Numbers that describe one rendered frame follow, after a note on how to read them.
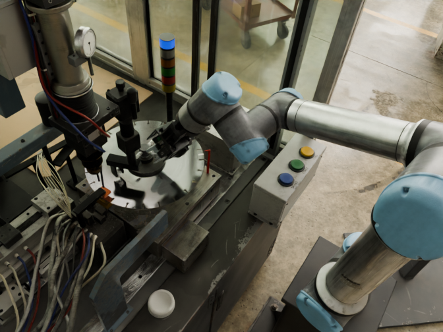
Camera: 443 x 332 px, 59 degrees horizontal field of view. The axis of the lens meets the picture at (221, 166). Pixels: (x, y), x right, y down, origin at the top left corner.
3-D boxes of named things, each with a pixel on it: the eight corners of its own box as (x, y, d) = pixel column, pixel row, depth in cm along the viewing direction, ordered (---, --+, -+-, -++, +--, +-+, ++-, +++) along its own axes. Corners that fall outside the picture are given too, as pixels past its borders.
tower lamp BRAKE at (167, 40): (166, 39, 118) (165, 31, 116) (177, 45, 117) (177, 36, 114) (156, 46, 115) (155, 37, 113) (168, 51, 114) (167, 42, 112)
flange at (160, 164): (120, 172, 106) (118, 166, 104) (132, 143, 113) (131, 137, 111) (160, 178, 105) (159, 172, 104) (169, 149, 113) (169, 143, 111)
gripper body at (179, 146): (144, 139, 96) (167, 114, 87) (167, 127, 102) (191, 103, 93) (162, 164, 96) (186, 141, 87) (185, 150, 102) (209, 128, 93)
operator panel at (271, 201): (288, 161, 141) (297, 131, 129) (315, 175, 137) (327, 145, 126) (247, 212, 125) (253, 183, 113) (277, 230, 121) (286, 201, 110)
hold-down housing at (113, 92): (133, 138, 98) (123, 70, 83) (144, 148, 96) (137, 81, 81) (115, 149, 95) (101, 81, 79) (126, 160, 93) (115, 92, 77)
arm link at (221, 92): (231, 107, 77) (206, 72, 77) (202, 134, 85) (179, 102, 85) (252, 96, 82) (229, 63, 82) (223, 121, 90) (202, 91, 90)
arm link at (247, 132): (287, 134, 84) (258, 93, 84) (253, 160, 78) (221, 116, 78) (269, 147, 91) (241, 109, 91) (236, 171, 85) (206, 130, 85)
